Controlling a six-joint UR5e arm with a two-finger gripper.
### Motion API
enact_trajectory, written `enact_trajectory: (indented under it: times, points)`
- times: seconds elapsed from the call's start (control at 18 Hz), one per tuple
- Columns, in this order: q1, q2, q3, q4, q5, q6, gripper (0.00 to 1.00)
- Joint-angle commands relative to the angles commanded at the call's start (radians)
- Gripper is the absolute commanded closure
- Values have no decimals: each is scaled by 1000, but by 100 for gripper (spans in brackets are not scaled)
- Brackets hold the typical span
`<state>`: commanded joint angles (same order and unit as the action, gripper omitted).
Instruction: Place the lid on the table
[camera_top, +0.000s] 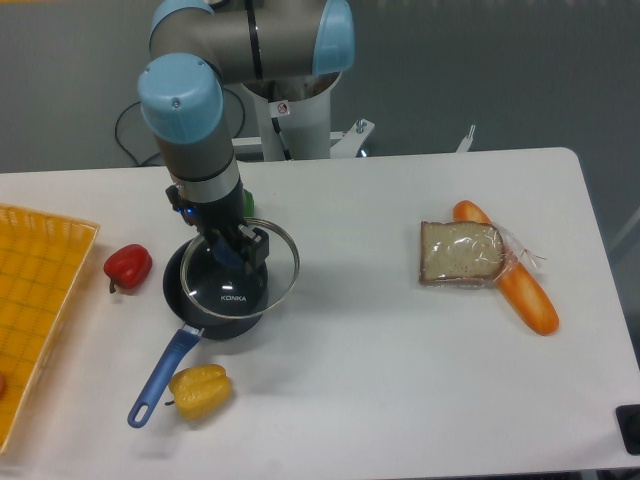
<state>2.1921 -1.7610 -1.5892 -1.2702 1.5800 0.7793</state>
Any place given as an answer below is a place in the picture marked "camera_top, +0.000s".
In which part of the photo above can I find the dark pot with blue handle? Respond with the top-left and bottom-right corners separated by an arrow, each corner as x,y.
127,229 -> 269,428

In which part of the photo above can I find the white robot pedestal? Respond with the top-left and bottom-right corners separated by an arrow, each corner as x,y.
233,73 -> 376,162

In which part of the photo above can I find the bagged bread slice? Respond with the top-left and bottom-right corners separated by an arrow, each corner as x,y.
418,221 -> 545,288

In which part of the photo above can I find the black object at table edge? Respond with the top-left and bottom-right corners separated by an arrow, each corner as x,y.
615,404 -> 640,456

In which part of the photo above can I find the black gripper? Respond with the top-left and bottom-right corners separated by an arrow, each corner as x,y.
165,178 -> 269,265

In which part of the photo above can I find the green bell pepper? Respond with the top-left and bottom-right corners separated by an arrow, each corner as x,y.
243,190 -> 255,218

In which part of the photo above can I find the yellow woven basket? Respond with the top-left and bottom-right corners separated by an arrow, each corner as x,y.
1,204 -> 100,452

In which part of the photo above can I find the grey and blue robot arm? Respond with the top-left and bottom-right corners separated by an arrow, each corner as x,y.
138,1 -> 355,265

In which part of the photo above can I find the orange baguette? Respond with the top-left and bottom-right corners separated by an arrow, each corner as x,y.
452,200 -> 560,337

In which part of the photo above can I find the glass lid with steel rim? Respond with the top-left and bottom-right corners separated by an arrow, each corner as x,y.
178,218 -> 300,323

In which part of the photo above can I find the yellow bell pepper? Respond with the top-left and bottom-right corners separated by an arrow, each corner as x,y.
168,364 -> 233,421

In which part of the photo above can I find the red bell pepper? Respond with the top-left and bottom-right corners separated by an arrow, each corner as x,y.
103,244 -> 153,294

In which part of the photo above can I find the black cable on floor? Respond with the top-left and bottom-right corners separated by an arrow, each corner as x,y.
114,87 -> 247,167

